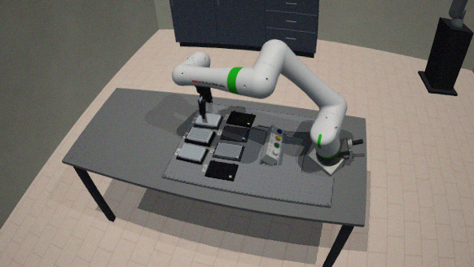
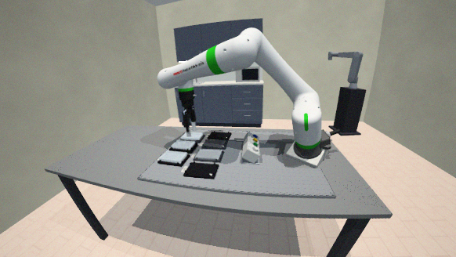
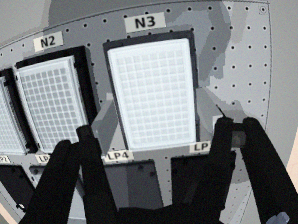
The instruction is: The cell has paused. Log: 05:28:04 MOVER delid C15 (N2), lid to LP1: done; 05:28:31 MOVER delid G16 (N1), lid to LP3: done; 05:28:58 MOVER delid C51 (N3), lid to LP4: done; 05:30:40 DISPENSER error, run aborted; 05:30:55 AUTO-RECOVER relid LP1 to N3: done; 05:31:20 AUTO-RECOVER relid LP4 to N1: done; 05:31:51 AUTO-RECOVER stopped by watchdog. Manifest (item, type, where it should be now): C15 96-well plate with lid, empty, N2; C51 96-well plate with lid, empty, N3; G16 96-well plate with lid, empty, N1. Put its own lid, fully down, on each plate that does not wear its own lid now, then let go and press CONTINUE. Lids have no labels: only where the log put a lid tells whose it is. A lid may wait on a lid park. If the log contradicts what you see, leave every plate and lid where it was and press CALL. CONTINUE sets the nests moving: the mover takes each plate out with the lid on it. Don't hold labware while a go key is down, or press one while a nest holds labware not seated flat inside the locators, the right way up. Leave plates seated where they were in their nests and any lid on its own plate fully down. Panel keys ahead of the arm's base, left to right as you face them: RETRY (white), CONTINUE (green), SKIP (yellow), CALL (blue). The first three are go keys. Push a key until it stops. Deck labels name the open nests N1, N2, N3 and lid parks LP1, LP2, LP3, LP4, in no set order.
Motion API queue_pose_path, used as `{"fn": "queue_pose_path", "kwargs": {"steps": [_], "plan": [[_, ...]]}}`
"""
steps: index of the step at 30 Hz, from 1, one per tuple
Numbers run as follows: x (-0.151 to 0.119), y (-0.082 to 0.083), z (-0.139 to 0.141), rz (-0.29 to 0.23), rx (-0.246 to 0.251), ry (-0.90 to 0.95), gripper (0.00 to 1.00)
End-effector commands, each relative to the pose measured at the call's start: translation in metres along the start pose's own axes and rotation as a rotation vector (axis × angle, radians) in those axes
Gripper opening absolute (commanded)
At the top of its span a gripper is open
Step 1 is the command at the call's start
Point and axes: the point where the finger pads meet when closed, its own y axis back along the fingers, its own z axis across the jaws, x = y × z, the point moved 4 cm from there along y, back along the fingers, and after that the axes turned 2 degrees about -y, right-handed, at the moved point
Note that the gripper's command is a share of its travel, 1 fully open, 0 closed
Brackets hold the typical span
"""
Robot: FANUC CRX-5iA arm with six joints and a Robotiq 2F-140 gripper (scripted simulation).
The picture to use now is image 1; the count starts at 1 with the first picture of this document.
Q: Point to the white button panel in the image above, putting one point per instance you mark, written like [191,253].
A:
[273,146]

